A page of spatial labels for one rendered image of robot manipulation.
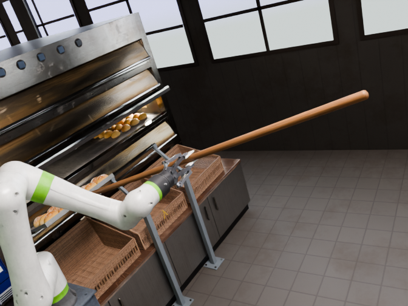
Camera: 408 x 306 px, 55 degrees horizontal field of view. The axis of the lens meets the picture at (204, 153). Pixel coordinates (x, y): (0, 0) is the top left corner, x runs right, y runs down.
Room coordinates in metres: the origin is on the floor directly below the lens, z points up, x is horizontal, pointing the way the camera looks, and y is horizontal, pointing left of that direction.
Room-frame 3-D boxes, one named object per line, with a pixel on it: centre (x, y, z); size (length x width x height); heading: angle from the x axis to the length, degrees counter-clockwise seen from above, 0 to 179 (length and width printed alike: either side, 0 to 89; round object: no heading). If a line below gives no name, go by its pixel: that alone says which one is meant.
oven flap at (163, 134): (2.94, 0.82, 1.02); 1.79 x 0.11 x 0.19; 139
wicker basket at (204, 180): (3.22, 0.22, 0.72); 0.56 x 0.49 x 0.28; 140
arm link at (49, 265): (1.32, 0.76, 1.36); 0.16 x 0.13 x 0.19; 6
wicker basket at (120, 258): (2.33, 1.01, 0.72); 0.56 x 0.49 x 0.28; 140
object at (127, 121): (3.67, 0.77, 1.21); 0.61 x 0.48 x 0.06; 49
